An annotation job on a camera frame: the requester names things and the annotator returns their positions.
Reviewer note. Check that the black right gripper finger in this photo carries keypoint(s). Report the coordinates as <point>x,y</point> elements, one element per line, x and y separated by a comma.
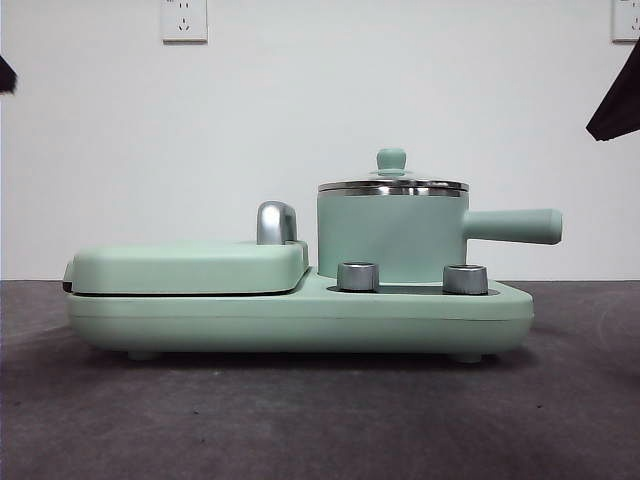
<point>620,110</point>

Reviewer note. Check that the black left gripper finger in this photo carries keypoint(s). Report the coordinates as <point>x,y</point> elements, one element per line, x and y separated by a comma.
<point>6,77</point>

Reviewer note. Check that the glass lid with green knob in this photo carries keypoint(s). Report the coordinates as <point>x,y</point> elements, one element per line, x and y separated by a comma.
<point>392,157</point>

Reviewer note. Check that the mint green steamer pot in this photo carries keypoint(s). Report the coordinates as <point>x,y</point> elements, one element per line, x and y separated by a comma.
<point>390,230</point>

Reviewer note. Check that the silver control dial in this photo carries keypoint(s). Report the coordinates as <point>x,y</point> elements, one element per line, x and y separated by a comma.
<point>466,279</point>
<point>358,276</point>

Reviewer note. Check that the mint green griddle cover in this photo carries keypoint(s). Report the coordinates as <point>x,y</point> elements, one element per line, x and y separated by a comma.
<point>175,265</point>

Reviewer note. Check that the mint green breakfast machine base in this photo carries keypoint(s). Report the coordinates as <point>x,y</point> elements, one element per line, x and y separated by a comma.
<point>300,320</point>

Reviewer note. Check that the white wall socket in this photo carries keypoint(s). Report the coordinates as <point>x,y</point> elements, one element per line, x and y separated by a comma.
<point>184,20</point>
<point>627,20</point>

